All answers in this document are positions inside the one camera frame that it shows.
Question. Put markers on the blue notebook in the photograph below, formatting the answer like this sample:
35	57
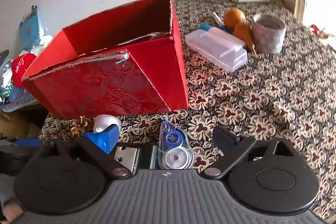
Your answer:
30	29

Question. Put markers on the clear plastic case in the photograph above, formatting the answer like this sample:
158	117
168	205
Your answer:
215	49

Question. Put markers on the orange gourd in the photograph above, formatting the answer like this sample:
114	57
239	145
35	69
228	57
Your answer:
235	19

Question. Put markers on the clear plastic bag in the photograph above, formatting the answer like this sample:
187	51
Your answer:
42	43

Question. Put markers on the white tube with blue cap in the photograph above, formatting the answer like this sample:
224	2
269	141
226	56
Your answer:
223	33

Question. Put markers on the red plush toy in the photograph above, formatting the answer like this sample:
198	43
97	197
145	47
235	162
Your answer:
21	69

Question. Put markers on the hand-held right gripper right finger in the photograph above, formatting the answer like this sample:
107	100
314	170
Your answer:
224	139

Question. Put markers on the black case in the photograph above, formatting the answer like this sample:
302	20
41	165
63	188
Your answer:
147	158

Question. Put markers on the clear correction tape dispenser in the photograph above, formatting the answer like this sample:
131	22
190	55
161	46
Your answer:
173	153

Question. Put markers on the wooden holder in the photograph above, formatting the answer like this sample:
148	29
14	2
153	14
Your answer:
298	7

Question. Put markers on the red brocade box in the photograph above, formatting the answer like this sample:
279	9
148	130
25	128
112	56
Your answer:
105	92

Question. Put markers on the white pen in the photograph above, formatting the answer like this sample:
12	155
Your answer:
217	18

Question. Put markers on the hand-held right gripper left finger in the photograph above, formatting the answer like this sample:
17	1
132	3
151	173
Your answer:
109	138

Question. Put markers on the brown pine cone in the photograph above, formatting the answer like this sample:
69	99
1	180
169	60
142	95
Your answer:
78	128

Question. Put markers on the floral patterned cup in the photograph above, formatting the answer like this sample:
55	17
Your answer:
267	37

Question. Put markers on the small red toy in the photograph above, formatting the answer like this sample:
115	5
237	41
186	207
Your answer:
316	29

